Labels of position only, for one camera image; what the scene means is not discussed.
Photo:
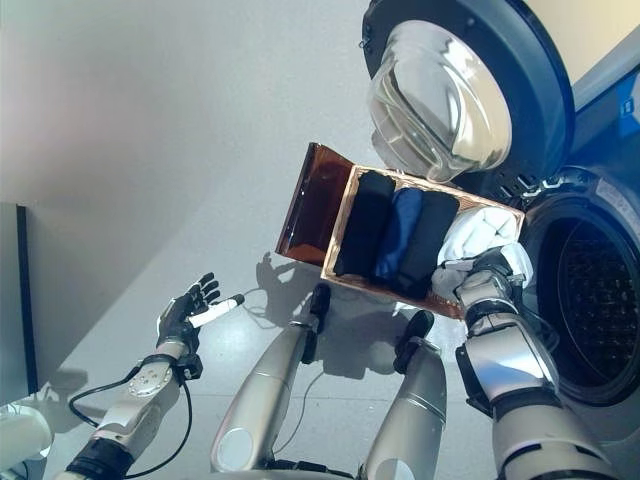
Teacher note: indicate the right silver robot leg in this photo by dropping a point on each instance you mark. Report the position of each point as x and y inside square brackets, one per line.
[415, 410]

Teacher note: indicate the grey cabinet with black edge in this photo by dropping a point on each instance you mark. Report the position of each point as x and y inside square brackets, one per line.
[12, 300]

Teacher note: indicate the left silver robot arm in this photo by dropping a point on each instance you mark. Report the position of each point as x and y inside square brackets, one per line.
[145, 390]

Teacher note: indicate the large black rolled garment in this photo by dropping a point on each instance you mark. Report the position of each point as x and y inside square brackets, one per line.
[362, 225]

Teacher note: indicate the grey robot torso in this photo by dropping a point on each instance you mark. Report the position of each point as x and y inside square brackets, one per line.
[300, 475]

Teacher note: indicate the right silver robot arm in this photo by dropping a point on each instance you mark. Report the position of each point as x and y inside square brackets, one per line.
[515, 370]

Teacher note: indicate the grey front-load washing machine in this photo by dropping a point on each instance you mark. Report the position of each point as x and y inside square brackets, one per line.
[600, 280]

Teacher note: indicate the round glass washer door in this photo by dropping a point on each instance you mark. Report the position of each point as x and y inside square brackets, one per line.
[440, 100]

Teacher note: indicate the white built-in cabinet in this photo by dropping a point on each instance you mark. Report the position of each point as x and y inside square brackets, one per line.
[575, 30]

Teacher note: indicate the rectangular wicker basket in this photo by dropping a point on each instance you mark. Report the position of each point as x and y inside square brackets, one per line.
[465, 200]

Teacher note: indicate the blue garment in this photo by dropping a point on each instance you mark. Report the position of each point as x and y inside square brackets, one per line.
[400, 230]

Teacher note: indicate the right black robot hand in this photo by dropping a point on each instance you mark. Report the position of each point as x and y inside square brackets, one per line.
[495, 270]

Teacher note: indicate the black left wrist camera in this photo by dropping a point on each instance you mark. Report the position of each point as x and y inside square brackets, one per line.
[191, 366]

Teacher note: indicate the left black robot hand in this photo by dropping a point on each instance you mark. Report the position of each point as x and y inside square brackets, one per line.
[177, 327]

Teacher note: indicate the white garment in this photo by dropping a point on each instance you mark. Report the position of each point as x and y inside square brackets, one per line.
[480, 235]

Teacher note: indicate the slim black garment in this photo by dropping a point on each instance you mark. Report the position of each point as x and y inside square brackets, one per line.
[427, 240]

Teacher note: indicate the blue barcode sticker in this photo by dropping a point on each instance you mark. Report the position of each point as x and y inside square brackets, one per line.
[629, 107]

